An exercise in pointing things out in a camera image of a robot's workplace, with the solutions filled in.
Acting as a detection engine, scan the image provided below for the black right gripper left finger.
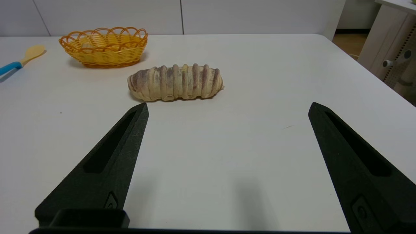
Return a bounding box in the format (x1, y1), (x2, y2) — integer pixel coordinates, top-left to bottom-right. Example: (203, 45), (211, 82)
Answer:
(35, 102), (150, 227)

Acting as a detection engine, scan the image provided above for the striped bread loaf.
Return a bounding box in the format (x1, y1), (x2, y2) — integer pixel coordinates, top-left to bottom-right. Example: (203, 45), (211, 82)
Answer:
(127, 63), (225, 102)

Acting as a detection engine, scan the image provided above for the white side desk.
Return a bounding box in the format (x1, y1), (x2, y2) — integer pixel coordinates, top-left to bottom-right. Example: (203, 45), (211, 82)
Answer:
(375, 0), (416, 15)

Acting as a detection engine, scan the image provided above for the yellow spoon blue handle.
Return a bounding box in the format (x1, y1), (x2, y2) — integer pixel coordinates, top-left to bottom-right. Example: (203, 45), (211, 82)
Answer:
(0, 45), (46, 77)

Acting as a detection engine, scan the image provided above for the yellow woven basket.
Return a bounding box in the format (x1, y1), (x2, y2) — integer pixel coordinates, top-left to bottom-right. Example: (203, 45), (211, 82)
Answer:
(58, 27), (149, 68)

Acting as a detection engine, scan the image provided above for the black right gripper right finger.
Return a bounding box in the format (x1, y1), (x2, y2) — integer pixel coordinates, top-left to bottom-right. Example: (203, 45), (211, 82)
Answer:
(308, 102), (416, 234)

